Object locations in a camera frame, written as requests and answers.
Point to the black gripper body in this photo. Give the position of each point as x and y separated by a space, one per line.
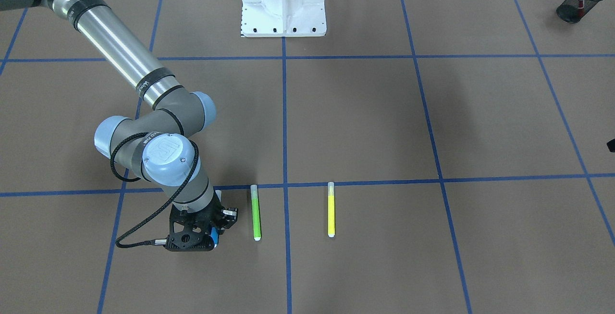
229 216

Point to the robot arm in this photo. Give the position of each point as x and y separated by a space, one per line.
156 147

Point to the green marker pen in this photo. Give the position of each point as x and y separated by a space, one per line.
256 222

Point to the yellow marker pen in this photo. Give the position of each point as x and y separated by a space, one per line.
331 230

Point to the brown paper table cover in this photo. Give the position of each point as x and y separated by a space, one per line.
466 140

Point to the black round cup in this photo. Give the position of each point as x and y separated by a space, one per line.
573 11

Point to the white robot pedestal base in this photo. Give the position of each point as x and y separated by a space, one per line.
283 18

